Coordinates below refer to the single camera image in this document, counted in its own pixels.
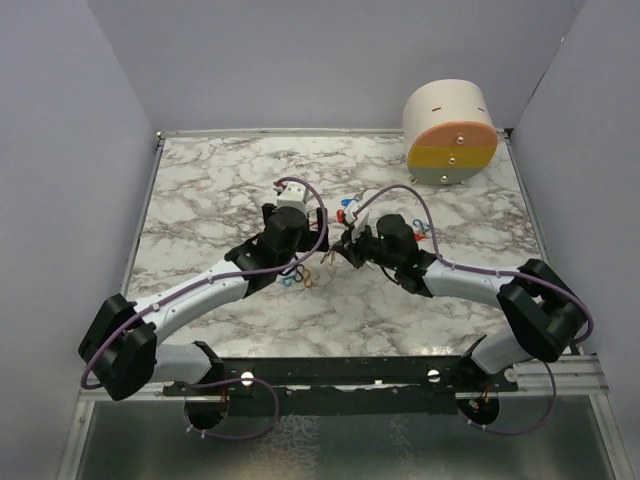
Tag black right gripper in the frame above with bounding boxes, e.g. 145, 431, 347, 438
332, 221, 400, 272

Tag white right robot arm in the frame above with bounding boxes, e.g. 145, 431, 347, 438
332, 214, 588, 391

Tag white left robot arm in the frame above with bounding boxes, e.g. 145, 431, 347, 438
78, 204, 328, 400

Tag black S carabiner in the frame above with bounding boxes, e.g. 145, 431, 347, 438
290, 265, 305, 283

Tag orange S carabiner lower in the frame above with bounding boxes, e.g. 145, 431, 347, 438
303, 269, 313, 288

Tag cream cylindrical drum holder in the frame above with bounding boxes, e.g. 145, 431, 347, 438
402, 79, 498, 186

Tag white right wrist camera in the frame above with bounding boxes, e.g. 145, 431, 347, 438
343, 201, 369, 244

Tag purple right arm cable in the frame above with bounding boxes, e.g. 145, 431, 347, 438
349, 184, 594, 435

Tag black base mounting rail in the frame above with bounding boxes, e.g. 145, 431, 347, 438
164, 354, 521, 419

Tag aluminium frame rail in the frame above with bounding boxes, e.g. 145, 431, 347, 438
511, 355, 609, 396

